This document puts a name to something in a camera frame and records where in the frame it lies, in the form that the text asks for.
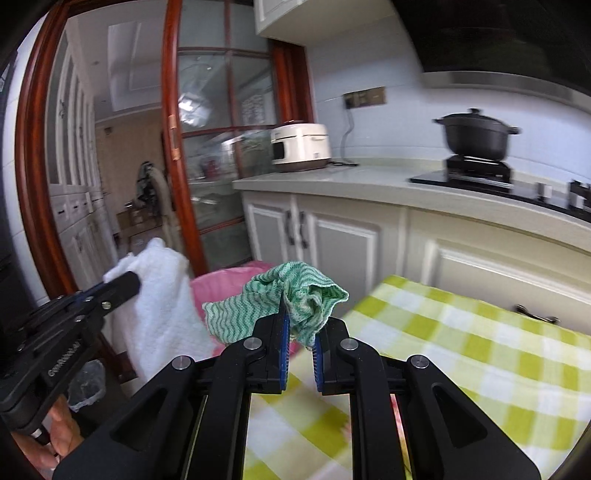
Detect bronze wall socket panel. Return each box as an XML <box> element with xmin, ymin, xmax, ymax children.
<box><xmin>343</xmin><ymin>86</ymin><xmax>386</xmax><ymax>109</ymax></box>

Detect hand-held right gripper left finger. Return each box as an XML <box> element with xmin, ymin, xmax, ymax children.
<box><xmin>53</xmin><ymin>295</ymin><xmax>293</xmax><ymax>480</ymax></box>

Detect trash bin with pink liner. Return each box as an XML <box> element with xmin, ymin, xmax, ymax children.
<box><xmin>189</xmin><ymin>260</ymin><xmax>296</xmax><ymax>356</ymax></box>

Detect white kitchen base cabinet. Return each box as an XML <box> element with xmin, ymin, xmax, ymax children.
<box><xmin>233</xmin><ymin>159</ymin><xmax>591</xmax><ymax>337</ymax></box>

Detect clear plastic bag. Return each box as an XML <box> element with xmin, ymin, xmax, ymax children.
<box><xmin>69</xmin><ymin>360</ymin><xmax>107</xmax><ymax>412</ymax></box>

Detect black gas stove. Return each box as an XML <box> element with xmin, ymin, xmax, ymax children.
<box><xmin>410</xmin><ymin>154</ymin><xmax>591</xmax><ymax>217</ymax></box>

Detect cardboard boxes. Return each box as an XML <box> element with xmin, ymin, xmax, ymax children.
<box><xmin>115</xmin><ymin>208</ymin><xmax>158</xmax><ymax>237</ymax></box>

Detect wooden door frame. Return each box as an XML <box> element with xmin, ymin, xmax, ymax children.
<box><xmin>16</xmin><ymin>4</ymin><xmax>90</xmax><ymax>298</ymax></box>

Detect black power cable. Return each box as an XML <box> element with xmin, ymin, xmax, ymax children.
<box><xmin>328</xmin><ymin>99</ymin><xmax>360</xmax><ymax>167</ymax></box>

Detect black range hood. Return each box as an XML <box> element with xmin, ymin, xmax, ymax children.
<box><xmin>397</xmin><ymin>0</ymin><xmax>591</xmax><ymax>116</ymax></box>

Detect wooden glass sliding door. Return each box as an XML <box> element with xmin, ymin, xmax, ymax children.
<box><xmin>161</xmin><ymin>0</ymin><xmax>315</xmax><ymax>278</ymax></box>

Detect dark hanging clothes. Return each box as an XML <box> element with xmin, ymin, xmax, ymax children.
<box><xmin>135</xmin><ymin>161</ymin><xmax>160</xmax><ymax>206</ymax></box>

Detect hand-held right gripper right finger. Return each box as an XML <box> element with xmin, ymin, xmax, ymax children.
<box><xmin>311</xmin><ymin>316</ymin><xmax>541</xmax><ymax>480</ymax></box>

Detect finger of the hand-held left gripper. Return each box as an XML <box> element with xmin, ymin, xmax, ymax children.
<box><xmin>81</xmin><ymin>271</ymin><xmax>140</xmax><ymax>320</ymax></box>

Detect green checkered tablecloth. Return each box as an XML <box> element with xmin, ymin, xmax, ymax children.
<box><xmin>242</xmin><ymin>274</ymin><xmax>591</xmax><ymax>480</ymax></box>

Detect white rice cooker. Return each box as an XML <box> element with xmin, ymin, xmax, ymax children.
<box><xmin>270</xmin><ymin>121</ymin><xmax>333</xmax><ymax>173</ymax></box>

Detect green striped cloth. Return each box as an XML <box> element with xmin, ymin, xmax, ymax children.
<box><xmin>202</xmin><ymin>261</ymin><xmax>350</xmax><ymax>347</ymax></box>

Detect person's left hand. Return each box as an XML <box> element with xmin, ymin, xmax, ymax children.
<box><xmin>9</xmin><ymin>397</ymin><xmax>86</xmax><ymax>472</ymax></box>

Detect tall white cabinet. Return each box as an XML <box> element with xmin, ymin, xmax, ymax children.
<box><xmin>44</xmin><ymin>28</ymin><xmax>116</xmax><ymax>289</ymax></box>

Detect black cooking pot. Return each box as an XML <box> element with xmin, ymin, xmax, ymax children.
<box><xmin>433</xmin><ymin>108</ymin><xmax>522</xmax><ymax>158</ymax></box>

